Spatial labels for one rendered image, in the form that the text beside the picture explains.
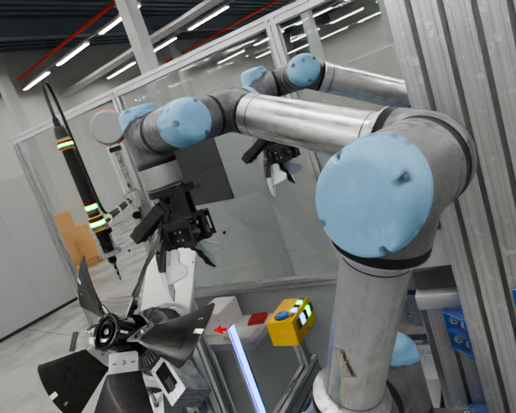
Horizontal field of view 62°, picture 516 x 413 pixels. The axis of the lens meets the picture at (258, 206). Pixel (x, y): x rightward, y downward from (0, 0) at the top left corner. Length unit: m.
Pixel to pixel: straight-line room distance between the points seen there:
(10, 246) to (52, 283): 0.82
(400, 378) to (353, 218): 0.40
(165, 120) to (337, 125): 0.27
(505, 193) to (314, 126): 0.35
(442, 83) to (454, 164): 0.32
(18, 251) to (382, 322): 6.68
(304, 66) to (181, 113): 0.47
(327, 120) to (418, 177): 0.25
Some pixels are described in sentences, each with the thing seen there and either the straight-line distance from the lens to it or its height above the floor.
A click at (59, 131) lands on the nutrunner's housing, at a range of 1.38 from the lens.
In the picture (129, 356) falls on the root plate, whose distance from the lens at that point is 1.51.
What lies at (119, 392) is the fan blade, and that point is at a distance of 1.49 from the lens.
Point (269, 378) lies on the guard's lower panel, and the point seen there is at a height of 0.48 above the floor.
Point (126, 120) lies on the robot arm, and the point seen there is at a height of 1.77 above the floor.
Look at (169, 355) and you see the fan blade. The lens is 1.30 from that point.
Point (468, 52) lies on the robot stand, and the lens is 0.79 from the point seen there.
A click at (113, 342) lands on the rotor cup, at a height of 1.20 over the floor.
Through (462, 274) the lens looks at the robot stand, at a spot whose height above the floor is 1.32.
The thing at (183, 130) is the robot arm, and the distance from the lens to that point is 0.69.
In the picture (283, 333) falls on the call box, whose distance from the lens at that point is 1.46.
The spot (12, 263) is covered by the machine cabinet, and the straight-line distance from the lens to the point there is 7.02.
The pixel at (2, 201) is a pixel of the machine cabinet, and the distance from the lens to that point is 7.05.
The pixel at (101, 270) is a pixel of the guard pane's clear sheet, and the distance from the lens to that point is 2.68.
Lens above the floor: 1.69
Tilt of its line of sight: 10 degrees down
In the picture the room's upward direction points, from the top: 18 degrees counter-clockwise
